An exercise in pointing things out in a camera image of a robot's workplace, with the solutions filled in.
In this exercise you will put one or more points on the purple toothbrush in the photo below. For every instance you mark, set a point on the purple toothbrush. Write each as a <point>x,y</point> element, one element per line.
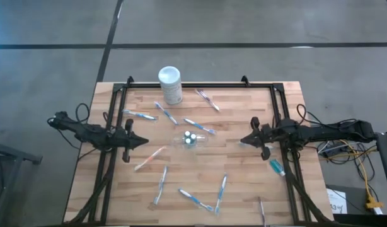
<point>207,100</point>
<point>262,209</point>

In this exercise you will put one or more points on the black metal stand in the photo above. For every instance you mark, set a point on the black metal stand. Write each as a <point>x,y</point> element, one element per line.
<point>17,153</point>

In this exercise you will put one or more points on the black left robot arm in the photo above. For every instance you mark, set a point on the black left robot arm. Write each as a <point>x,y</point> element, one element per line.
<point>92,137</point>

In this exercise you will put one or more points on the blue white toothbrush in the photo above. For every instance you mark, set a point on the blue white toothbrush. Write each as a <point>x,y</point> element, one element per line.
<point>161,184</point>
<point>221,193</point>
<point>166,113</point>
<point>198,125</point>
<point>272,147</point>
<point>195,199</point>
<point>140,115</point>

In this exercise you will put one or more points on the orange toothbrush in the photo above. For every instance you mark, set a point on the orange toothbrush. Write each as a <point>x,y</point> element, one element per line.
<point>147,159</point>

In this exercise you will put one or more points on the yellow power plug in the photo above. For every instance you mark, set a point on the yellow power plug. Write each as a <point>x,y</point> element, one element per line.
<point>374,204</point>

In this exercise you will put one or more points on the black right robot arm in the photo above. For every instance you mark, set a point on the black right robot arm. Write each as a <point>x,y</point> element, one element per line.
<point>322,132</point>

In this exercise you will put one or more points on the black metal table frame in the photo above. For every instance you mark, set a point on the black metal table frame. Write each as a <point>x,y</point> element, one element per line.
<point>196,85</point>

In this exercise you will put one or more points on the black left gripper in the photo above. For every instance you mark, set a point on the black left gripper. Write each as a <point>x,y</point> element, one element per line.
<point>122,138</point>

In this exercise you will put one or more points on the clear acrylic organiser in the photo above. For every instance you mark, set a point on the clear acrylic organiser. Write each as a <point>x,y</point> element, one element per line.
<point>201,137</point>

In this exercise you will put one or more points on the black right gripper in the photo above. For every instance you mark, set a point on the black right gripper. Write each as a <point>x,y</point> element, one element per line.
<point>267,135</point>

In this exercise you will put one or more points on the white paper sheet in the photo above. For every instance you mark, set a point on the white paper sheet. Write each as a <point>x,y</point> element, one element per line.
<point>335,198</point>

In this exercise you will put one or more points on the white yellow wipes canister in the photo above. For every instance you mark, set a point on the white yellow wipes canister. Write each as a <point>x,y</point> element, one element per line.
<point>171,91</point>

